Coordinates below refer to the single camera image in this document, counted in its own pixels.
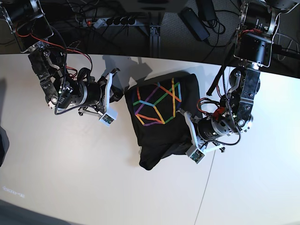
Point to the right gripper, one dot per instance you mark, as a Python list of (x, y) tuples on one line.
[(96, 96)]

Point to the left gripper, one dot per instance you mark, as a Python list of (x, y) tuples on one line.
[(204, 132)]

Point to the dark grey T-shirt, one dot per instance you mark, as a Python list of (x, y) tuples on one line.
[(160, 129)]

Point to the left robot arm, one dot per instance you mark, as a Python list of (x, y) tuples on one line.
[(253, 45)]

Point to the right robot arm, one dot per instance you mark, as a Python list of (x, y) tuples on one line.
[(63, 91)]

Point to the white power strip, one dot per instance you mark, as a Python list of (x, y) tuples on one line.
[(100, 22)]

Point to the black power adapter brick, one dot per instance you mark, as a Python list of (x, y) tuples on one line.
[(194, 24)]

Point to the dark object at table edge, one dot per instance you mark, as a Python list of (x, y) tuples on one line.
[(4, 145)]

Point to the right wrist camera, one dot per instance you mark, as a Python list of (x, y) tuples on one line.
[(108, 117)]

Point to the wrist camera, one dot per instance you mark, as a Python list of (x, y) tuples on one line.
[(195, 154), (108, 117)]

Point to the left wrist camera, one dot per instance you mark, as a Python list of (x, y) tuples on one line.
[(195, 154)]

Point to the aluminium frame post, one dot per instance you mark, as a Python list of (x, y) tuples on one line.
[(155, 20)]

